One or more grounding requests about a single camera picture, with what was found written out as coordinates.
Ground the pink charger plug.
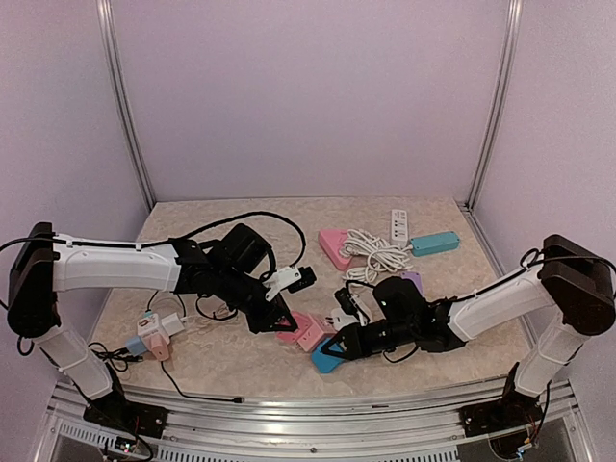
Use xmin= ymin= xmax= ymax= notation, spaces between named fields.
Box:
xmin=144 ymin=332 xmax=169 ymax=362

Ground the blue plug adapter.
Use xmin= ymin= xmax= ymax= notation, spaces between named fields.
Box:
xmin=311 ymin=338 xmax=345 ymax=374

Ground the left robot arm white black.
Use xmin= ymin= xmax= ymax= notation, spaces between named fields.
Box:
xmin=4 ymin=216 xmax=316 ymax=428

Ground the black usb cable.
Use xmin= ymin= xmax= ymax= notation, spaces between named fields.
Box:
xmin=86 ymin=291 xmax=245 ymax=405

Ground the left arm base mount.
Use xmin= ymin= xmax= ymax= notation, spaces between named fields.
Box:
xmin=83 ymin=366 xmax=168 ymax=439

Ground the right aluminium frame post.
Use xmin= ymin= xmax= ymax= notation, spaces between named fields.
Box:
xmin=465 ymin=0 xmax=524 ymax=215

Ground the purple power strip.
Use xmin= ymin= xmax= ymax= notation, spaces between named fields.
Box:
xmin=400 ymin=271 xmax=424 ymax=295

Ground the small white plug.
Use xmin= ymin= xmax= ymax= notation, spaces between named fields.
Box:
xmin=325 ymin=309 xmax=358 ymax=332

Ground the light blue charger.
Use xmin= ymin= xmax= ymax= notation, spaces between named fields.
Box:
xmin=125 ymin=336 xmax=147 ymax=356

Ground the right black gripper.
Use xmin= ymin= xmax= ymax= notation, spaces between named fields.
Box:
xmin=322 ymin=318 xmax=416 ymax=360

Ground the white power strip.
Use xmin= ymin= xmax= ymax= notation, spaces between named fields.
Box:
xmin=390 ymin=209 xmax=409 ymax=248

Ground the aluminium frame post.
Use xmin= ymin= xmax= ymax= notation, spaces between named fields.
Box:
xmin=465 ymin=0 xmax=524 ymax=215
xmin=96 ymin=0 xmax=157 ymax=212

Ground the pink socket adapter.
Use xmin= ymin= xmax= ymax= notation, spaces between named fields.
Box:
xmin=275 ymin=312 xmax=335 ymax=352

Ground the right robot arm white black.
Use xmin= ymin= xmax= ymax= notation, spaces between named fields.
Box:
xmin=321 ymin=235 xmax=615 ymax=427

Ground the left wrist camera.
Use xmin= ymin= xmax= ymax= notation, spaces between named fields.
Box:
xmin=264 ymin=266 xmax=317 ymax=301

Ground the white usb charger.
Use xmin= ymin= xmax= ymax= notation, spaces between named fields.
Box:
xmin=161 ymin=313 xmax=185 ymax=337

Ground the left aluminium frame post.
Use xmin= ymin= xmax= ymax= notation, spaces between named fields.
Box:
xmin=96 ymin=0 xmax=157 ymax=212

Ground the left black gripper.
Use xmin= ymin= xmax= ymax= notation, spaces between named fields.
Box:
xmin=216 ymin=266 xmax=297 ymax=334

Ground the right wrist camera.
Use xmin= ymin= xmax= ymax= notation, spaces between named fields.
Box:
xmin=334 ymin=288 xmax=372 ymax=325

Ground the pink triangular socket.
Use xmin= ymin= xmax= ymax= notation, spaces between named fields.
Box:
xmin=318 ymin=228 xmax=359 ymax=271

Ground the thin white usb cable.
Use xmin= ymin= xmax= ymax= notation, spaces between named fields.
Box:
xmin=185 ymin=307 xmax=237 ymax=328

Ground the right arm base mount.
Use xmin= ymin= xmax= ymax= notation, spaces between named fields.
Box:
xmin=459 ymin=362 xmax=543 ymax=437

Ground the front aluminium rail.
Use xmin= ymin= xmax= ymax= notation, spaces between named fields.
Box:
xmin=34 ymin=378 xmax=597 ymax=461

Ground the teal power strip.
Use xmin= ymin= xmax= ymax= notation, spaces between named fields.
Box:
xmin=410 ymin=231 xmax=460 ymax=257

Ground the white cube socket adapter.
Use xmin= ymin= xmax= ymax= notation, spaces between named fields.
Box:
xmin=137 ymin=311 xmax=161 ymax=345

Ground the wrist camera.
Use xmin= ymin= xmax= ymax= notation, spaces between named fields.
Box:
xmin=264 ymin=266 xmax=317 ymax=301
xmin=334 ymin=288 xmax=372 ymax=325

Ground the white coiled power cord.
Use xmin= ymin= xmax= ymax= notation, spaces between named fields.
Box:
xmin=339 ymin=228 xmax=414 ymax=290

